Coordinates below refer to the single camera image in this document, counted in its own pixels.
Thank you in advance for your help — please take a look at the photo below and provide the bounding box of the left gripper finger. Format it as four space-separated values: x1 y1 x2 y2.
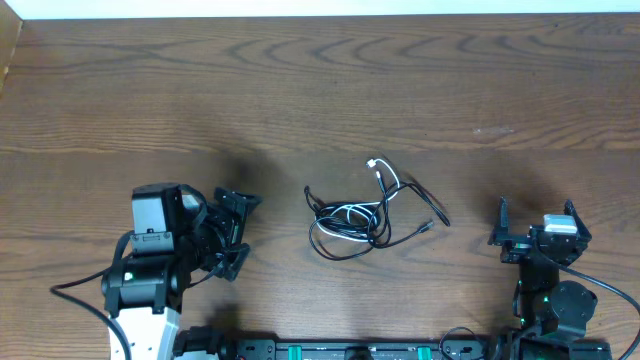
214 187 262 210
217 243 250 281

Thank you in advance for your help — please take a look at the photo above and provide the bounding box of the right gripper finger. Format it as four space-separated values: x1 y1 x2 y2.
564 199 591 243
491 196 509 245

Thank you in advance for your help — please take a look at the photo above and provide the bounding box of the black usb cable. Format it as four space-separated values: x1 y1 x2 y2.
303 172 451 262

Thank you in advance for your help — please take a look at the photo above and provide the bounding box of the white usb cable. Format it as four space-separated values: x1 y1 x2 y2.
314 157 402 243

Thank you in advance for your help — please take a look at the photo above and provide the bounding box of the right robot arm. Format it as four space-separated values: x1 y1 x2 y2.
488 197 597 342

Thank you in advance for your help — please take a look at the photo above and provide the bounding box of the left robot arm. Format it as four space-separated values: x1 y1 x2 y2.
101 183 262 359

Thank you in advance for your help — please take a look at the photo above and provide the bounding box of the right camera black cable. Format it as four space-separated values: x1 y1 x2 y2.
554 262 640 360

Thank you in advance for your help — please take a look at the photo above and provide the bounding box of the camera black cable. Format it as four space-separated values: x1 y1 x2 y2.
554 262 640 360
49 230 135 360

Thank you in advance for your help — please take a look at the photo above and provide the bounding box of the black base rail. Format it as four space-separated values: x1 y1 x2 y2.
172 327 614 360

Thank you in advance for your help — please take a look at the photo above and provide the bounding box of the left camera black cable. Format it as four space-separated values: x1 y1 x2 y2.
49 230 135 360

